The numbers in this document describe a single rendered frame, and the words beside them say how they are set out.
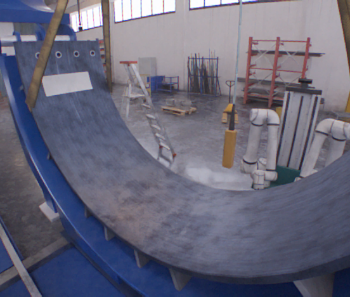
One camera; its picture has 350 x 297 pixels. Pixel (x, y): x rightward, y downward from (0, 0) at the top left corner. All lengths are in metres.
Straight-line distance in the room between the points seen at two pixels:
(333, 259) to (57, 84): 1.81
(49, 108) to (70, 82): 0.28
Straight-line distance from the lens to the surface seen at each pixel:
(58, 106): 1.75
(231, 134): 1.67
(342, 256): 0.60
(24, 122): 1.87
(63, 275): 1.93
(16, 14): 2.34
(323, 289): 0.82
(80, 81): 1.89
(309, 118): 2.40
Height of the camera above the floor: 2.01
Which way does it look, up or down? 24 degrees down
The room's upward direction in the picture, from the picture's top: straight up
